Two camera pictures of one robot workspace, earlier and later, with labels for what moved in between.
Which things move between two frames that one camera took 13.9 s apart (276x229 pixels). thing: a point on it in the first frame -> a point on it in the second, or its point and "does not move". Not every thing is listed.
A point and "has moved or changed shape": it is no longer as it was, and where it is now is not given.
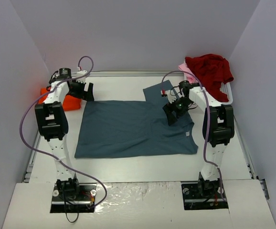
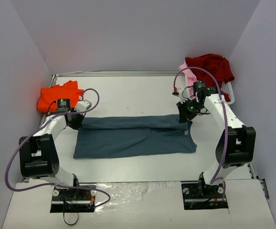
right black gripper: x=175 y=110 -> x=183 y=114
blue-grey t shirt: x=107 y=129 has moved or changed shape
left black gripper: x=81 y=90 -> x=75 y=121
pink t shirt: x=184 y=67 does not move
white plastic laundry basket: x=226 y=88 does not move
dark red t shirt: x=212 y=71 does not move
